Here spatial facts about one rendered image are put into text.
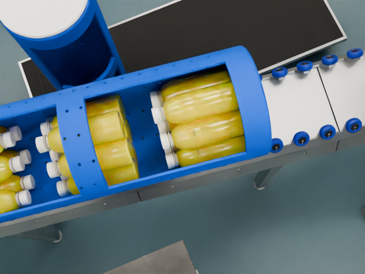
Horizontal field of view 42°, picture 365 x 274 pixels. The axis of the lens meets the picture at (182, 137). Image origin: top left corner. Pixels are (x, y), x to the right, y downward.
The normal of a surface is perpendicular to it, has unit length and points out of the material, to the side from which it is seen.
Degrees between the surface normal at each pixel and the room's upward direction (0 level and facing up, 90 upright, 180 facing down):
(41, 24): 0
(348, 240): 0
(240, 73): 11
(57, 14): 0
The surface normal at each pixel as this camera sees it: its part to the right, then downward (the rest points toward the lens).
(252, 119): 0.10, 0.31
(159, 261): -0.06, -0.33
